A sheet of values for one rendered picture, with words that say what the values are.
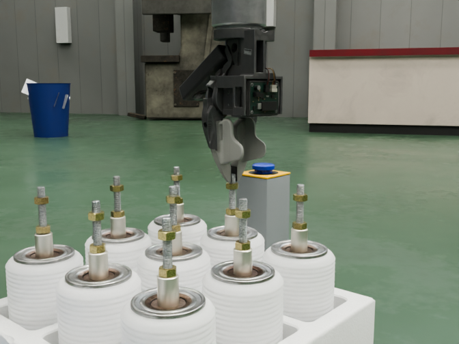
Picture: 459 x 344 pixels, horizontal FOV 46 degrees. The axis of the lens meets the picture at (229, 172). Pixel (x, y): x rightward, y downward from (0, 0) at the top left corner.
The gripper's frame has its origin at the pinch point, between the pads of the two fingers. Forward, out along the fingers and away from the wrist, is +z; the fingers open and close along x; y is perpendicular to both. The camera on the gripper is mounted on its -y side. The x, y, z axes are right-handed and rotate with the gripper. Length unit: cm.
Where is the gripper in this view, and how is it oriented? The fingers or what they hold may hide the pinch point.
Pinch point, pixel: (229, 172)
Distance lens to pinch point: 78.5
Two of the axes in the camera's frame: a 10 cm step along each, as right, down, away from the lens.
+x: 7.7, -1.0, 6.3
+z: 0.0, 9.9, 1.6
